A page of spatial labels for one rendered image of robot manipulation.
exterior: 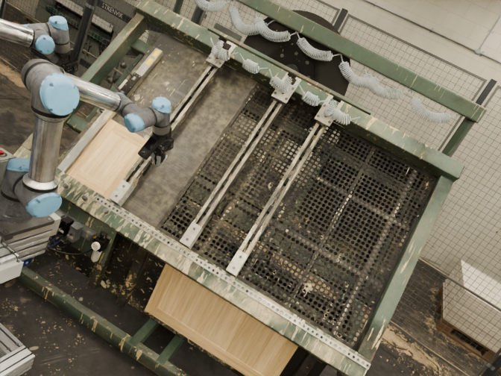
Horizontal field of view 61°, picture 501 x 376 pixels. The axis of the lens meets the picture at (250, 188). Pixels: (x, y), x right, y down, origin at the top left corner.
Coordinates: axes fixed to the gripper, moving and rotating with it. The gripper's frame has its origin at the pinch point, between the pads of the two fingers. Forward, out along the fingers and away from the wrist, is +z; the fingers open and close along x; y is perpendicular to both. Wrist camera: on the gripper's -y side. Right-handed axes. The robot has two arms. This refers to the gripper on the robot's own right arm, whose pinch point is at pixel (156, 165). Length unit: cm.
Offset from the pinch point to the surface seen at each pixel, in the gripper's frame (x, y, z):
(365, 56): -36, 151, -16
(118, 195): 23.7, -2.7, 39.0
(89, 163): 52, 3, 39
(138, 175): 22.9, 11.5, 33.4
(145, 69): 67, 62, 10
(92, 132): 63, 15, 30
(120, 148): 45, 20, 33
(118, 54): 90, 62, 10
